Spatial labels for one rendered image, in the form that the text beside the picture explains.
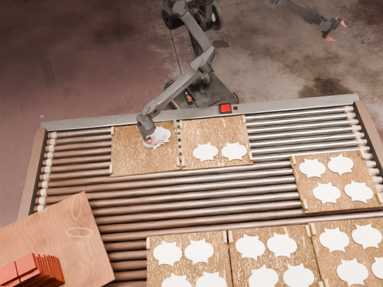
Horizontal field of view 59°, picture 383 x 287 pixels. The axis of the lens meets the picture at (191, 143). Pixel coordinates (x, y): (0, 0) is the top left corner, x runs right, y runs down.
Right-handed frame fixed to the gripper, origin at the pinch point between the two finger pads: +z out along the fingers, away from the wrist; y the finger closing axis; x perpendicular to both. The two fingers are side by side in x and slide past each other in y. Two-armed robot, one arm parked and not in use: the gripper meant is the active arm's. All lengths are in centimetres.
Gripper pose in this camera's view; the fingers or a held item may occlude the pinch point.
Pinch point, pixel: (146, 137)
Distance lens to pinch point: 205.1
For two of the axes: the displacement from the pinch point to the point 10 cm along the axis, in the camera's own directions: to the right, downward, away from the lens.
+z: 0.5, 5.4, 8.4
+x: 8.9, -4.1, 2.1
